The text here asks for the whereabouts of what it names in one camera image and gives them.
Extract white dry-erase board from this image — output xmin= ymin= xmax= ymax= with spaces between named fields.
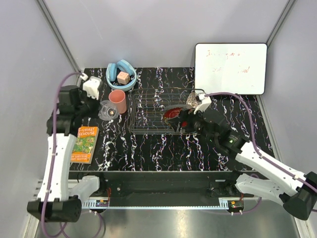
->
xmin=195 ymin=43 xmax=267 ymax=95

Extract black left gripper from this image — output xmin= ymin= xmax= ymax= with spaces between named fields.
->
xmin=76 ymin=89 xmax=103 ymax=119

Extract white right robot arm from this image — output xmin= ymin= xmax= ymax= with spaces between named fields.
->
xmin=166 ymin=107 xmax=317 ymax=221

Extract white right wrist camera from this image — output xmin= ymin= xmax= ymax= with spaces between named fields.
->
xmin=194 ymin=93 xmax=211 ymax=114

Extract pink plastic cup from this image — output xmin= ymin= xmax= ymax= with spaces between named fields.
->
xmin=108 ymin=90 xmax=127 ymax=114

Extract pink dice cube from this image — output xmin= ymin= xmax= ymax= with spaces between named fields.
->
xmin=117 ymin=71 xmax=130 ymax=85

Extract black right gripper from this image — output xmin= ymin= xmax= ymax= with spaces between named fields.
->
xmin=167 ymin=106 xmax=217 ymax=143

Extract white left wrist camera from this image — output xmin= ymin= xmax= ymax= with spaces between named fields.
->
xmin=82 ymin=76 xmax=103 ymax=100

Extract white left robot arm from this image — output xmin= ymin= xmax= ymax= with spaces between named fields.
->
xmin=27 ymin=85 xmax=107 ymax=223

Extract light blue headphones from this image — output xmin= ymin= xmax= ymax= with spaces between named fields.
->
xmin=106 ymin=59 xmax=137 ymax=91

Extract orange treehouse book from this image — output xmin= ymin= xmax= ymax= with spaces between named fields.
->
xmin=70 ymin=126 xmax=99 ymax=164

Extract wire dish rack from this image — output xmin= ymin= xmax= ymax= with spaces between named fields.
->
xmin=127 ymin=87 xmax=205 ymax=134

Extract red floral plate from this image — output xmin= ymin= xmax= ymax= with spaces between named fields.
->
xmin=162 ymin=107 xmax=182 ymax=124

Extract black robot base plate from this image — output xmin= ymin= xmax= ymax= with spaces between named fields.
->
xmin=69 ymin=171 xmax=251 ymax=210

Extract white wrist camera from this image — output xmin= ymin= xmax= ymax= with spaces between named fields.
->
xmin=82 ymin=76 xmax=103 ymax=100
xmin=194 ymin=93 xmax=211 ymax=114

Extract beige patterned bowl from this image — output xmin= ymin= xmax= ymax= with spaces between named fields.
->
xmin=186 ymin=91 xmax=198 ymax=108

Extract clear glass dish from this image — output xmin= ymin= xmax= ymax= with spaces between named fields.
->
xmin=164 ymin=104 xmax=192 ymax=111

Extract clear faceted glass tumbler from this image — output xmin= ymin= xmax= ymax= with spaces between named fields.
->
xmin=98 ymin=100 xmax=119 ymax=121

